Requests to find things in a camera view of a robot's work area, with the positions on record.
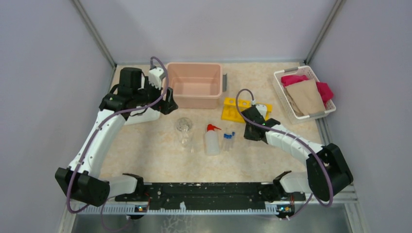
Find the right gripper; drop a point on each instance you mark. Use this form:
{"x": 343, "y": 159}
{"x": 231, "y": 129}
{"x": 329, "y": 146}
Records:
{"x": 247, "y": 135}

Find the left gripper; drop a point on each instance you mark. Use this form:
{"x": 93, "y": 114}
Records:
{"x": 166, "y": 106}

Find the blue capped tube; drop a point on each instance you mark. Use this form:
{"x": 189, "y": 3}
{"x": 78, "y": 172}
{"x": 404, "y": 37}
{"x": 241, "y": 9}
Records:
{"x": 232, "y": 140}
{"x": 225, "y": 140}
{"x": 228, "y": 143}

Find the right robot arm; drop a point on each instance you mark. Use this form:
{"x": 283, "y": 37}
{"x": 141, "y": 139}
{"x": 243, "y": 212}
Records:
{"x": 327, "y": 172}

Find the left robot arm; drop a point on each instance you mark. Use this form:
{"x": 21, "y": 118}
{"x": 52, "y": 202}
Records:
{"x": 135, "y": 97}

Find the white bin lid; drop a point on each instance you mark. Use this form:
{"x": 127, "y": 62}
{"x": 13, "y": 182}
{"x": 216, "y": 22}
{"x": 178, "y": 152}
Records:
{"x": 142, "y": 116}

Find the yellow test tube rack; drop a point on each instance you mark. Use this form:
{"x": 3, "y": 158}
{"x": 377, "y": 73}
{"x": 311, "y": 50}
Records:
{"x": 230, "y": 112}

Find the pink plastic bin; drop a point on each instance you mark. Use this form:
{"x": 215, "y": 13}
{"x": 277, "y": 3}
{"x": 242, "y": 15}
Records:
{"x": 196, "y": 85}

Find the white wash bottle red cap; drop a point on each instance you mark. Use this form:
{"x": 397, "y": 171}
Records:
{"x": 212, "y": 140}

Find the white perforated basket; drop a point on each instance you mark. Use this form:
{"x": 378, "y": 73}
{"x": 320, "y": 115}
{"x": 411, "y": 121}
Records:
{"x": 284, "y": 98}

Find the beige cloth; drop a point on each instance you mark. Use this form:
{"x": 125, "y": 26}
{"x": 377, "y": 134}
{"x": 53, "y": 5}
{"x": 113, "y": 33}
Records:
{"x": 305, "y": 98}

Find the red cloth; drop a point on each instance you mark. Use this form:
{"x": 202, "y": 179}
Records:
{"x": 323, "y": 88}

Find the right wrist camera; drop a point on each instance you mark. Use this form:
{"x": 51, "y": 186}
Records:
{"x": 262, "y": 109}

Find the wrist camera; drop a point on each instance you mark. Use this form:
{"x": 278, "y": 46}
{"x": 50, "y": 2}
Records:
{"x": 262, "y": 109}
{"x": 156, "y": 76}

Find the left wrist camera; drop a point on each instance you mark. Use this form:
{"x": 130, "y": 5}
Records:
{"x": 156, "y": 76}

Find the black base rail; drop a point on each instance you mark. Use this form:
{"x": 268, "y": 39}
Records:
{"x": 209, "y": 196}

